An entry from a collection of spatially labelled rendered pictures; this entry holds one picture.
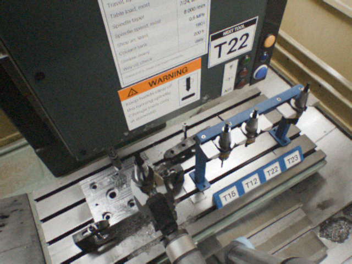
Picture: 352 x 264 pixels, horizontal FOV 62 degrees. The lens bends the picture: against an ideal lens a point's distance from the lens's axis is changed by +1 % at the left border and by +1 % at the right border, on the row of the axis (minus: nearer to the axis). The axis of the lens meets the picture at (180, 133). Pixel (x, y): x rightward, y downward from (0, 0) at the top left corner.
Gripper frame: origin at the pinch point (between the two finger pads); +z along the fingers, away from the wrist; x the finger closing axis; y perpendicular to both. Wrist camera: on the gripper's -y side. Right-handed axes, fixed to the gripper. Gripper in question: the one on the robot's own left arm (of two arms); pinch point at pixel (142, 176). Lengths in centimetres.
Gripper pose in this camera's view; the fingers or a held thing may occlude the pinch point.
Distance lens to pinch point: 85.4
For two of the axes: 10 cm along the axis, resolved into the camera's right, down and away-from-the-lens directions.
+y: 0.2, 5.7, 8.2
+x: 8.7, -4.2, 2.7
